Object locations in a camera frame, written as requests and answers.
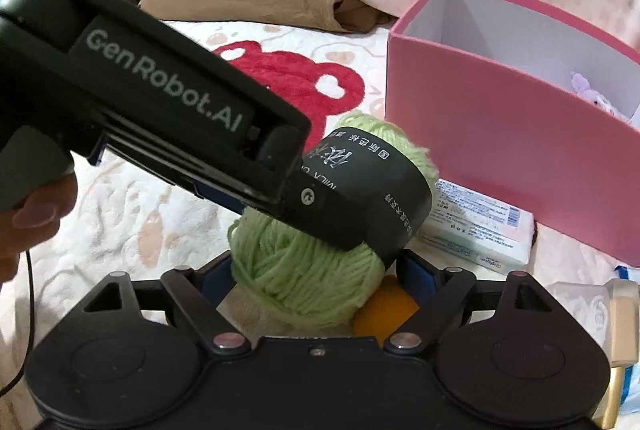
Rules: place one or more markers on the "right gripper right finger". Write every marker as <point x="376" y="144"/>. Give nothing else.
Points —
<point x="440" y="294"/>

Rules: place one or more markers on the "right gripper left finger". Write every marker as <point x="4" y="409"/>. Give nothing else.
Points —
<point x="196" y="295"/>

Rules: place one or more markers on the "orange makeup sponge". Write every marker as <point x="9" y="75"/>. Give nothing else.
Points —
<point x="384" y="312"/>

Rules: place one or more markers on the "blue white tissue pack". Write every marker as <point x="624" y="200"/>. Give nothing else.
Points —
<point x="478" y="228"/>

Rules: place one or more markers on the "green yarn ball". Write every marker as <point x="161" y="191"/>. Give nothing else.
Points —
<point x="360" y="195"/>

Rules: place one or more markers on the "purple plush toy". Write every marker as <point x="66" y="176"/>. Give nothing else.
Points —
<point x="583" y="89"/>

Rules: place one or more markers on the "person left hand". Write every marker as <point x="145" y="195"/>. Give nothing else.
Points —
<point x="34" y="222"/>

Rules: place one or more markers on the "pink cardboard box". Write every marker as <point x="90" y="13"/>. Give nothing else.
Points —
<point x="485" y="86"/>

